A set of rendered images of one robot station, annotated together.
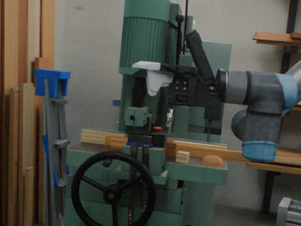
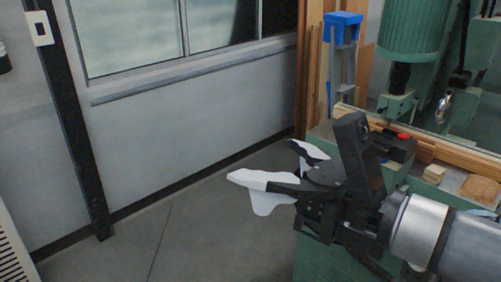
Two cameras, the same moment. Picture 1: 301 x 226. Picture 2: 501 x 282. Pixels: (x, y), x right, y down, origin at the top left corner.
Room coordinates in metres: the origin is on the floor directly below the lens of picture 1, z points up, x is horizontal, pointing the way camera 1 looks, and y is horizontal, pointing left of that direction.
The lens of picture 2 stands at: (0.58, -0.19, 1.50)
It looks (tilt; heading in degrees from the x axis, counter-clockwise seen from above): 30 degrees down; 37
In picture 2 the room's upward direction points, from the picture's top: straight up
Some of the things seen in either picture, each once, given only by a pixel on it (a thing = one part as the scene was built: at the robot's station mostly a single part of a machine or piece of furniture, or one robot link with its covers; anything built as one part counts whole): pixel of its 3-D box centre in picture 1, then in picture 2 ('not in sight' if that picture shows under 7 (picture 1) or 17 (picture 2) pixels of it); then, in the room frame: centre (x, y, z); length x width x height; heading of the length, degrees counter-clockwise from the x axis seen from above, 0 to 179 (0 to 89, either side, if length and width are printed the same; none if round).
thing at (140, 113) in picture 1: (137, 117); (396, 103); (1.72, 0.04, 1.03); 0.14 x 0.07 x 0.09; 172
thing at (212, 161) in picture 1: (213, 159); (481, 185); (1.57, -0.26, 0.91); 0.12 x 0.09 x 0.03; 172
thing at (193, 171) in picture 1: (146, 164); (390, 165); (1.59, -0.01, 0.87); 0.61 x 0.30 x 0.06; 82
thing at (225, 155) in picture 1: (177, 149); (438, 151); (1.68, -0.13, 0.92); 0.59 x 0.02 x 0.04; 82
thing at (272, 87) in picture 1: (267, 91); (495, 263); (0.93, -0.26, 1.21); 0.11 x 0.08 x 0.09; 91
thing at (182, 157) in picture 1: (182, 157); (434, 174); (1.54, -0.14, 0.92); 0.04 x 0.04 x 0.04; 73
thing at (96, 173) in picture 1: (129, 171); not in sight; (1.64, 0.05, 0.82); 0.40 x 0.21 x 0.04; 82
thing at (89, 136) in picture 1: (152, 143); (409, 136); (1.71, -0.03, 0.93); 0.60 x 0.02 x 0.05; 82
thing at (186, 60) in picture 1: (182, 72); (481, 42); (1.90, -0.14, 1.23); 0.09 x 0.08 x 0.15; 172
